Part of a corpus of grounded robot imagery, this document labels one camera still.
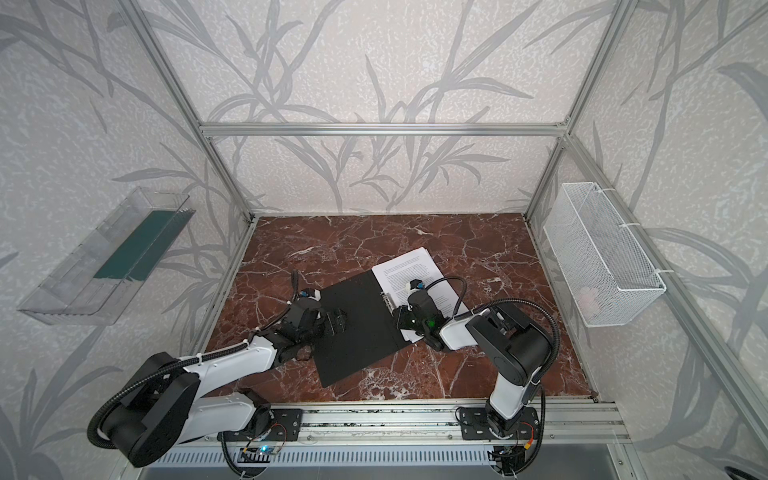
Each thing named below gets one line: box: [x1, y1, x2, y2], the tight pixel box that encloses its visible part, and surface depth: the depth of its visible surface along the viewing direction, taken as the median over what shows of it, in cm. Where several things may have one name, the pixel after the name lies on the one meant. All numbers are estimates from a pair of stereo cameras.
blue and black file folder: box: [313, 270, 409, 388], surface depth 91 cm
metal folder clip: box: [379, 291, 397, 317], surface depth 98 cm
